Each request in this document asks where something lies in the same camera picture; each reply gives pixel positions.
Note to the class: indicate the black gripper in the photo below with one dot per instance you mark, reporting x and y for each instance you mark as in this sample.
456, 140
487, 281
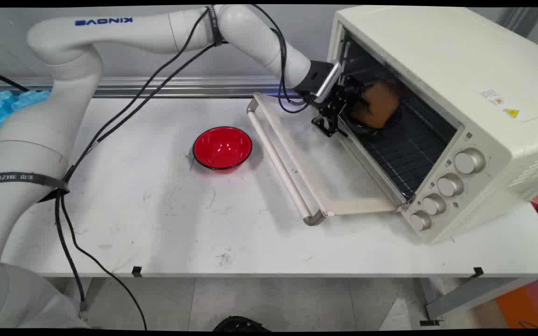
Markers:
341, 95

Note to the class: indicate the dark bowl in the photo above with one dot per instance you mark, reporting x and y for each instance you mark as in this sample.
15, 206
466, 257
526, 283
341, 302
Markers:
367, 129

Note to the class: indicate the red bowl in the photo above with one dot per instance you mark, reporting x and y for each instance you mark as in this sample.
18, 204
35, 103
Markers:
222, 148

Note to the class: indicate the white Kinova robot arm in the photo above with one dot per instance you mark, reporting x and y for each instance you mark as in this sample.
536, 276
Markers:
40, 140

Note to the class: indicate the brown bread slice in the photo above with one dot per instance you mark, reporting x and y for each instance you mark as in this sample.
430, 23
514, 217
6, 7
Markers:
381, 105

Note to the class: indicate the cream toaster oven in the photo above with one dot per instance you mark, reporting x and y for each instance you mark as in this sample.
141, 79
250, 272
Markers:
437, 60

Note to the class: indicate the small silver oven knob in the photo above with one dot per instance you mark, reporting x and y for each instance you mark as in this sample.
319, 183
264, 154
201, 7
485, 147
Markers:
420, 220

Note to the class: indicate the large silver oven knob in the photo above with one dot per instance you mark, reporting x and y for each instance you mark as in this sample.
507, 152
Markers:
469, 161

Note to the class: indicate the white label sticker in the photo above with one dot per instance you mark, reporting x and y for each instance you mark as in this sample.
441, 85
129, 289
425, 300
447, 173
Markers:
493, 96

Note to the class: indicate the yellow warning sticker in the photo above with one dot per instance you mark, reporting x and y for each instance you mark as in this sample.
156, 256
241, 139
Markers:
511, 113

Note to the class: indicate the black table edge clip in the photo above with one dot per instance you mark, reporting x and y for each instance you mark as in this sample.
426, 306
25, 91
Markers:
137, 270
478, 272

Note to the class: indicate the grey table leg brace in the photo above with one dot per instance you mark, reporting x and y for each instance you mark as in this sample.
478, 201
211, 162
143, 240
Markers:
465, 296

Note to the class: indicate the black round floor object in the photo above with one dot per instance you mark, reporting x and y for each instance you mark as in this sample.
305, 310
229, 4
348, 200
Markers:
240, 324

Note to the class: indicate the orange floor mat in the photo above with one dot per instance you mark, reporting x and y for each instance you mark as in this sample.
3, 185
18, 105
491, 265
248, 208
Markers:
526, 308

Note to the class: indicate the thin black rod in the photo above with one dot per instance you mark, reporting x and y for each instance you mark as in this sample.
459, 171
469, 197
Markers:
5, 79

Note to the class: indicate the blue bubble wrap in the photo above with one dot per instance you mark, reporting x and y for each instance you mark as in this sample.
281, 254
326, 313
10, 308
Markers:
3, 105

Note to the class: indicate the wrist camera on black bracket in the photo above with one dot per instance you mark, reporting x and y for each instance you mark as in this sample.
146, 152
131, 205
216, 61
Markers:
329, 81

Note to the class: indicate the aluminium rail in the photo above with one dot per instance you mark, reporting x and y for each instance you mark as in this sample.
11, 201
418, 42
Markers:
194, 86

